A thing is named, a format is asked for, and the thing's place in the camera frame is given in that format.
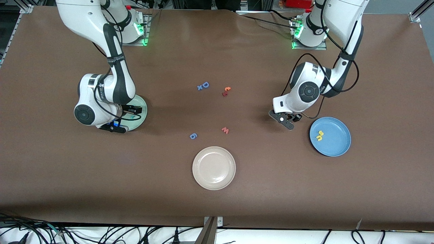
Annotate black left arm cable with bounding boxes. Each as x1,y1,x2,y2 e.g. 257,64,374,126
281,20,360,119

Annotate beige plate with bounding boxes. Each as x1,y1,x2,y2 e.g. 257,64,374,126
192,146,236,191

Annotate black base cable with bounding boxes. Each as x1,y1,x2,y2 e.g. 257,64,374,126
236,9,302,29

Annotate red box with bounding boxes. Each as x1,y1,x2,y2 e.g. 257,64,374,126
285,0,314,9

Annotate blue plate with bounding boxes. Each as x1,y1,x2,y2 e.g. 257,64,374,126
309,117,352,157

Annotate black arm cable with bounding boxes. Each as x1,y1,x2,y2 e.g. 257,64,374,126
281,20,360,119
92,41,123,119

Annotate brown table cover mat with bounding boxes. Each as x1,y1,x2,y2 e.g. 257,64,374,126
0,5,434,231

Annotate pale green plate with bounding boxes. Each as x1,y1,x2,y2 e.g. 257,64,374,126
120,95,148,132

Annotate aluminium frame rail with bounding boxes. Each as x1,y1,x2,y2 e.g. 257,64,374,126
0,13,21,68

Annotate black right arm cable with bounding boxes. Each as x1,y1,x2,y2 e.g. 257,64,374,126
92,41,123,119

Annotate metal table edge bracket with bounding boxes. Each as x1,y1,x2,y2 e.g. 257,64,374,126
203,216,223,244

